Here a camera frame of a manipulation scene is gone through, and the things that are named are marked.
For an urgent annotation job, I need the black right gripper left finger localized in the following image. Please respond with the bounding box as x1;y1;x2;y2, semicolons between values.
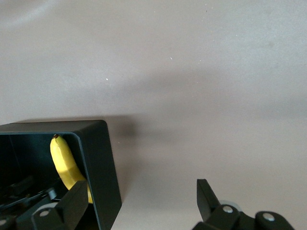
0;180;88;230

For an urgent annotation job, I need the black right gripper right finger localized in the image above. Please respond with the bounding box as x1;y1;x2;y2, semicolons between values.
191;178;296;230

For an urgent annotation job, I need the black plastic box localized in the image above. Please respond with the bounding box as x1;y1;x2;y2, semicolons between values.
0;119;123;230

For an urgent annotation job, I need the yellow banana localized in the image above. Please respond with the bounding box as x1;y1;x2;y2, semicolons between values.
49;134;94;205

